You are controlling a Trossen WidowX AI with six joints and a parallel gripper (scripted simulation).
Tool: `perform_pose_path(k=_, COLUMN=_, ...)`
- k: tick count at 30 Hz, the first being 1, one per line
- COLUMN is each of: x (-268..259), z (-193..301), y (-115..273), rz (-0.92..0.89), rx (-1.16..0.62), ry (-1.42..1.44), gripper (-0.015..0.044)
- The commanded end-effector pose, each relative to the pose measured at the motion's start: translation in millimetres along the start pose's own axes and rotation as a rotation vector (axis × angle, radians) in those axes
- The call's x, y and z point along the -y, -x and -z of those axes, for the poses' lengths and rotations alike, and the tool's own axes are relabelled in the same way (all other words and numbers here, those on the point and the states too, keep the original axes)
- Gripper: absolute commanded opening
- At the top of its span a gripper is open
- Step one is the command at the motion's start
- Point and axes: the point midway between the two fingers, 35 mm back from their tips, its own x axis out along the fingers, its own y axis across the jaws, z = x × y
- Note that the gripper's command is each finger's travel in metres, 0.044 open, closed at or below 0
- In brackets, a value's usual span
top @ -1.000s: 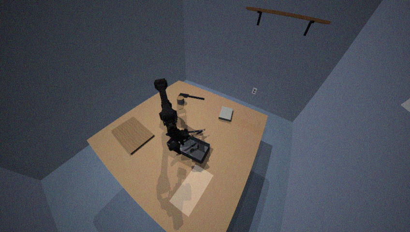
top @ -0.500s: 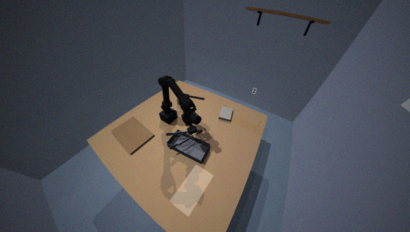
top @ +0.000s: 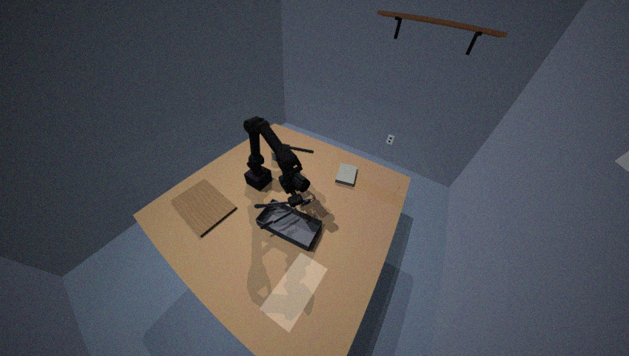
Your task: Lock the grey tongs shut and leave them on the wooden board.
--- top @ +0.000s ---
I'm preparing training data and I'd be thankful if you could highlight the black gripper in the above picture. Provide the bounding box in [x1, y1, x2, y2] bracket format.
[278, 175, 303, 208]

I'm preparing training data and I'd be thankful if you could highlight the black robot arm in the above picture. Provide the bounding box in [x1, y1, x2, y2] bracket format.
[243, 116, 310, 193]

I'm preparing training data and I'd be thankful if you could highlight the dark grey roasting tin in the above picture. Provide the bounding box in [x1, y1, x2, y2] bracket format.
[255, 205, 322, 251]

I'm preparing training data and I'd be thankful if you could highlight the wooden board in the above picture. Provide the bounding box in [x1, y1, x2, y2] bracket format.
[171, 179, 237, 237]

